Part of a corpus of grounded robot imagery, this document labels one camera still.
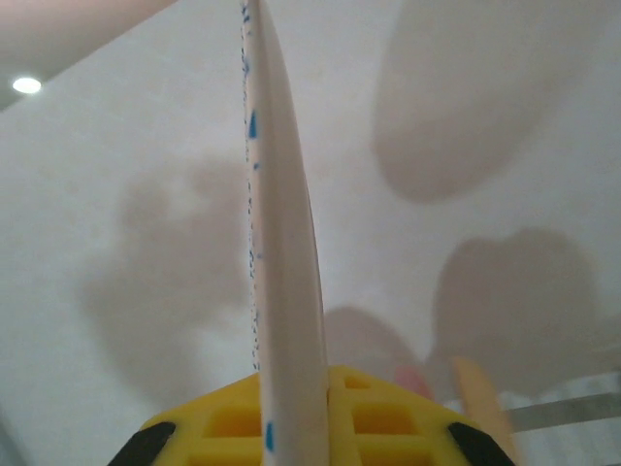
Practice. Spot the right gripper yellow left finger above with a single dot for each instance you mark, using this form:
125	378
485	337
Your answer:
204	422

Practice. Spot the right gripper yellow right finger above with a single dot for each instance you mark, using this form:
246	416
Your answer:
383	422

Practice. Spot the orange plate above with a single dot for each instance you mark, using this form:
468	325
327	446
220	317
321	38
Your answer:
478	388

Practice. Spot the speckled white plate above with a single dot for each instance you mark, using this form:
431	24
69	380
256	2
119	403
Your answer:
286	242

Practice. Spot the round ceiling light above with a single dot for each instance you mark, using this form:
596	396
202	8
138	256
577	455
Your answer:
26	85

